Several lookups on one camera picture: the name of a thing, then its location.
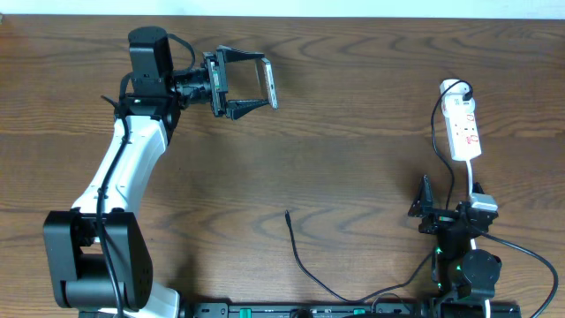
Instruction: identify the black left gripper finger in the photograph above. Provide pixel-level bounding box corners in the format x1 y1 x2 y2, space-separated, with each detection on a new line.
225 99 269 120
216 45 265 64

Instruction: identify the black USB charging cable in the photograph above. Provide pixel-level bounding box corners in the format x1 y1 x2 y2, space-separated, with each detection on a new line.
284 79 475 305

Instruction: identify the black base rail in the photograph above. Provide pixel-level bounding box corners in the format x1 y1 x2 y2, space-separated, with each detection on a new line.
178 301 522 318

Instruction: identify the white power strip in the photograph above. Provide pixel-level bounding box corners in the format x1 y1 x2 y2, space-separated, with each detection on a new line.
441 94 482 162

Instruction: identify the black left camera cable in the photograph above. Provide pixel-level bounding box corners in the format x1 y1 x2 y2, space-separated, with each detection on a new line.
94 33 197 318

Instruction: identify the Galaxy S25 Ultra smartphone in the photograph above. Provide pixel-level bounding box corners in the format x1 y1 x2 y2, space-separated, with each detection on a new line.
255 57 279 110

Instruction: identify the white USB charger adapter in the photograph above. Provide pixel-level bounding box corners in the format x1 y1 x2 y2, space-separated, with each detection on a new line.
437 79 475 105

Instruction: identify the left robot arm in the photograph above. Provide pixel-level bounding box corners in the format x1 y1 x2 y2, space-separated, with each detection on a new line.
43 26 278 317

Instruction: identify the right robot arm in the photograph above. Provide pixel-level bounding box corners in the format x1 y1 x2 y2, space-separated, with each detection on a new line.
408 176 501 317

